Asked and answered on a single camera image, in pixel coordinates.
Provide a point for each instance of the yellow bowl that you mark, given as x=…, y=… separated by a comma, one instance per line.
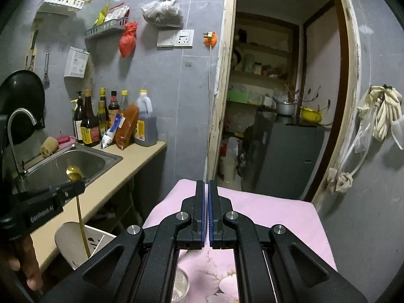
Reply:
x=310, y=115

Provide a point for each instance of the green box on shelf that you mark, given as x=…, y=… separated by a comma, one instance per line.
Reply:
x=237, y=96

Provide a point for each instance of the dark grey cabinet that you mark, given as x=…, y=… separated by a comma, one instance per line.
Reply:
x=283, y=155

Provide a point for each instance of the steel cooking pot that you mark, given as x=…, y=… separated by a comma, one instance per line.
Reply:
x=285, y=108

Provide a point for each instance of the grey plastic bag on wall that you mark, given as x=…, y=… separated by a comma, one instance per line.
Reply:
x=163, y=13

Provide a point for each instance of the white tube packet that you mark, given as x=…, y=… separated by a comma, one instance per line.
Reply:
x=109, y=135

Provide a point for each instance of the yellow loofah sponge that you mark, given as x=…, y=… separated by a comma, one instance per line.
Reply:
x=48, y=147

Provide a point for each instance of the pink floral table cloth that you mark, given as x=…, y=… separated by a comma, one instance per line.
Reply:
x=212, y=273

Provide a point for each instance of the cream rubber gloves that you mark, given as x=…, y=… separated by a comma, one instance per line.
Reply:
x=389, y=109

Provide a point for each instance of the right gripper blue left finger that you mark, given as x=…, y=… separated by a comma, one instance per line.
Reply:
x=139, y=265

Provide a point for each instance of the chrome faucet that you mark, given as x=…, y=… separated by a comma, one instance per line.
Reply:
x=21, y=124

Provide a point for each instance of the large vinegar jug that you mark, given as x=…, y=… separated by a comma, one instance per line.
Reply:
x=145, y=133

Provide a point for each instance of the black wok pan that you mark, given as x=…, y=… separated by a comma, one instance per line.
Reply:
x=23, y=88

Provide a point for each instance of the grey wall basket shelf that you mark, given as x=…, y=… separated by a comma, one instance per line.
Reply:
x=106, y=28

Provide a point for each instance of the white paper box on wall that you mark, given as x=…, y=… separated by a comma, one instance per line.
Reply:
x=76, y=62

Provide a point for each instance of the person's left hand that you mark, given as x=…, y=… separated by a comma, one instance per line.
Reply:
x=24, y=259

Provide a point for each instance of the brown spice pouch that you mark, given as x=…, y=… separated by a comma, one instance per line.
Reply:
x=126, y=127

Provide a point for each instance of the gold spoon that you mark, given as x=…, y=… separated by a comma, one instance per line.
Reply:
x=75, y=174

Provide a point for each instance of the white wall socket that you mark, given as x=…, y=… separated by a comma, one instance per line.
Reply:
x=184, y=39

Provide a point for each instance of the clear plastic bag on hook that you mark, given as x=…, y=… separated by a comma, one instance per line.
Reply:
x=398, y=134

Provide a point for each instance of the wooden door frame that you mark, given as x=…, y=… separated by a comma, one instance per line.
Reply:
x=351, y=67

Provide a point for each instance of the orange wall plug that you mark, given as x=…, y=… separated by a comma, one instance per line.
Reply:
x=210, y=39

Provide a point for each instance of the dark soy sauce bottle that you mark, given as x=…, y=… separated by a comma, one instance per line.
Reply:
x=90, y=123

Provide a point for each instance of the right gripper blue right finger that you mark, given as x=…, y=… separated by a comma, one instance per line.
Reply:
x=272, y=263

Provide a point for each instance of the red plastic bag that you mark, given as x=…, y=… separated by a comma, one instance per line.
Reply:
x=127, y=42

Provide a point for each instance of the white plastic utensil caddy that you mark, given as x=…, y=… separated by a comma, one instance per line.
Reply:
x=68, y=239

